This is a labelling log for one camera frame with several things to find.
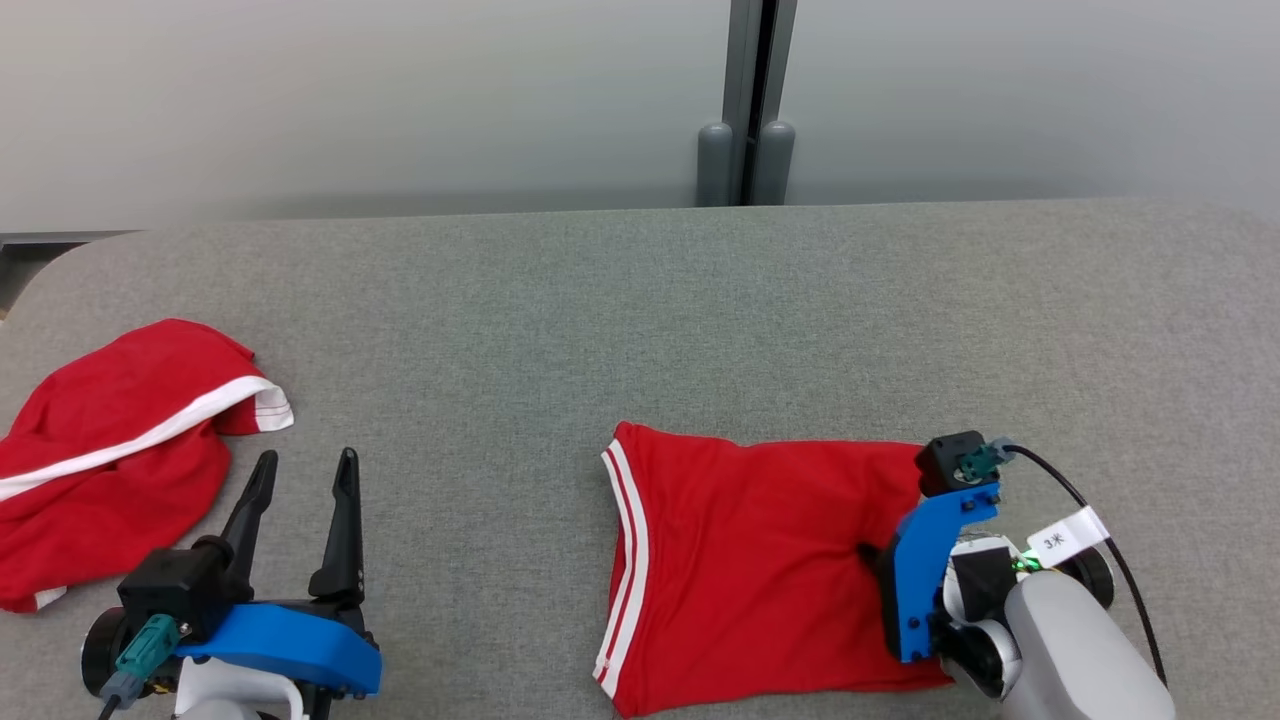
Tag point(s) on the red shorts with white stripe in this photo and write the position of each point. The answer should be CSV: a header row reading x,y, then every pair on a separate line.
x,y
110,480

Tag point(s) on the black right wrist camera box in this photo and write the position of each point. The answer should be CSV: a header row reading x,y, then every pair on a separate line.
x,y
945,462

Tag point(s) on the grey partition post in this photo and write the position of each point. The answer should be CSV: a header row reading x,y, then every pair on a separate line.
x,y
745,100

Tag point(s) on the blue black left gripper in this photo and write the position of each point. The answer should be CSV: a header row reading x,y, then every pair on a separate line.
x,y
300,645

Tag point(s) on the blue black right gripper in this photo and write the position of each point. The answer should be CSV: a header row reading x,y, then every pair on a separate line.
x,y
920,570

